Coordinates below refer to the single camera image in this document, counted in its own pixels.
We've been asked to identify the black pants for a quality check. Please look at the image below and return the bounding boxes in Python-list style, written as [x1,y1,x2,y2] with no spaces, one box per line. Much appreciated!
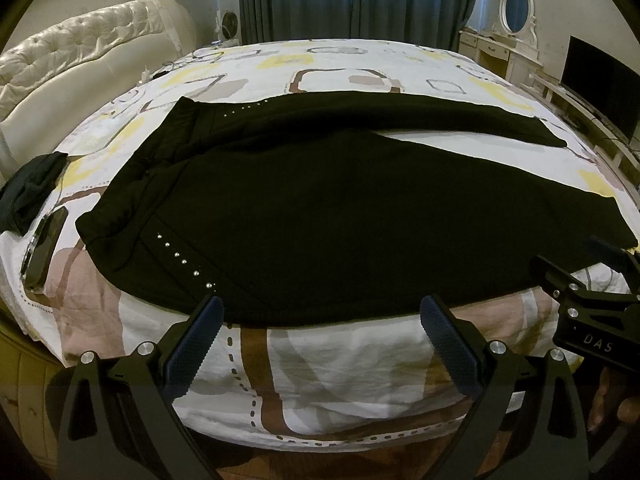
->
[76,91,637,328]

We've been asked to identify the right hand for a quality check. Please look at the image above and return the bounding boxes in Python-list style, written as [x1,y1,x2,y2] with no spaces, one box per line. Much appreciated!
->
[587,368,639,432]

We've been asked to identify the patterned bed sheet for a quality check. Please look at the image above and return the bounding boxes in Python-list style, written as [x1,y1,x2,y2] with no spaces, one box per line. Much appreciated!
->
[1,40,639,451]

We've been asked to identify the white tv console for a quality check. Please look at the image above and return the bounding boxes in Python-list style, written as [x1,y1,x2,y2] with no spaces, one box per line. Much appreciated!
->
[524,74,639,190]

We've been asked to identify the black smartphone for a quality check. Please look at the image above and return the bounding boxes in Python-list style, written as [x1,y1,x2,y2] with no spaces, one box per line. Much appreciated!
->
[21,206,68,292]

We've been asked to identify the black television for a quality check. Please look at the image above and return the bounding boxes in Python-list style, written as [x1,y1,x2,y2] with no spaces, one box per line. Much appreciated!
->
[561,36,639,142]

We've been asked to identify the folded black garment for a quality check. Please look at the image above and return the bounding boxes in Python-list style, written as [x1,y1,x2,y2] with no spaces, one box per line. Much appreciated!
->
[0,152,68,236]

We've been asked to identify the white vanity dresser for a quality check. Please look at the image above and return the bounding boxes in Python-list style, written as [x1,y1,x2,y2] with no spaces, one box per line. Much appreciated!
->
[458,29,542,84]

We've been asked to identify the oval white-framed mirror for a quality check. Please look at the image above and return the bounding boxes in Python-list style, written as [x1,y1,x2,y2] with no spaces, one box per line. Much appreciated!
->
[491,0,538,49]

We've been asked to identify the cream tufted headboard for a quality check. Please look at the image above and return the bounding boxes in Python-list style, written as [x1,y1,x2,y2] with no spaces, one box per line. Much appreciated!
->
[1,0,198,180]

